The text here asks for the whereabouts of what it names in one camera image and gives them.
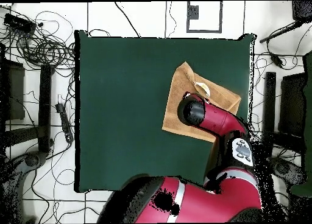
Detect tan terry towel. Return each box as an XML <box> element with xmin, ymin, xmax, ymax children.
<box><xmin>161</xmin><ymin>61</ymin><xmax>242</xmax><ymax>144</ymax></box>

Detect dark green table cloth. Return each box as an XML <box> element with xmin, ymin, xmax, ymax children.
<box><xmin>74</xmin><ymin>29</ymin><xmax>257</xmax><ymax>194</ymax></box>

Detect black stand bar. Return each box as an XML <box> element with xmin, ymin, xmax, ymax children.
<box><xmin>261</xmin><ymin>71</ymin><xmax>277</xmax><ymax>158</ymax></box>
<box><xmin>37</xmin><ymin>63</ymin><xmax>55</xmax><ymax>153</ymax></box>

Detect small black power adapter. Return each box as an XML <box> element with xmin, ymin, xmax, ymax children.
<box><xmin>269</xmin><ymin>52</ymin><xmax>285</xmax><ymax>69</ymax></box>

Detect black panel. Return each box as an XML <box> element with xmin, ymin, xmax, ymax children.
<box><xmin>278</xmin><ymin>72</ymin><xmax>308</xmax><ymax>138</ymax></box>
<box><xmin>0</xmin><ymin>59</ymin><xmax>26</xmax><ymax>121</ymax></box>

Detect black rod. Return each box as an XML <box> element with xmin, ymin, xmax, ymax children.
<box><xmin>258</xmin><ymin>19</ymin><xmax>304</xmax><ymax>44</ymax></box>

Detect grey round stand base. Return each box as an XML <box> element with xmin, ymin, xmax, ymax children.
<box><xmin>0</xmin><ymin>150</ymin><xmax>48</xmax><ymax>223</ymax></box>
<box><xmin>266</xmin><ymin>156</ymin><xmax>307</xmax><ymax>187</ymax></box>

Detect green cloth sheet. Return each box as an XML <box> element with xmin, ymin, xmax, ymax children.
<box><xmin>289</xmin><ymin>49</ymin><xmax>312</xmax><ymax>197</ymax></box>

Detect black power strip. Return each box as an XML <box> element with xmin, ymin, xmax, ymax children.
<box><xmin>55</xmin><ymin>102</ymin><xmax>74</xmax><ymax>144</ymax></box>

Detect black box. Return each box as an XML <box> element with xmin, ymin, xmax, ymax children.
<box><xmin>291</xmin><ymin>0</ymin><xmax>312</xmax><ymax>23</ymax></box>

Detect grey square floor frame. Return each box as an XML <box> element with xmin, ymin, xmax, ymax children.
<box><xmin>186</xmin><ymin>1</ymin><xmax>223</xmax><ymax>34</ymax></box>

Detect tangled black cables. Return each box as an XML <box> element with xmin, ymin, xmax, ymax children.
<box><xmin>0</xmin><ymin>4</ymin><xmax>76</xmax><ymax>71</ymax></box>

